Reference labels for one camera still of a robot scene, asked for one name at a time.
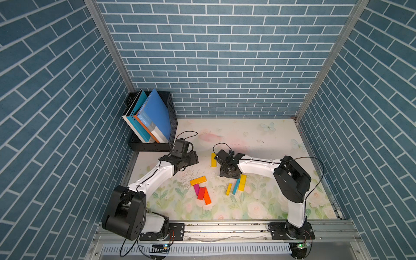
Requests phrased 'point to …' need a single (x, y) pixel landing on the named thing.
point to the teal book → (139, 102)
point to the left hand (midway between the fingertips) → (197, 158)
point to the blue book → (155, 114)
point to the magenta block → (196, 188)
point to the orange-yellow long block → (197, 180)
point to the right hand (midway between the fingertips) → (225, 174)
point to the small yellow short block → (228, 189)
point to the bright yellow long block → (242, 182)
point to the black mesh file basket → (135, 142)
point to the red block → (201, 193)
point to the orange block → (207, 197)
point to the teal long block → (236, 186)
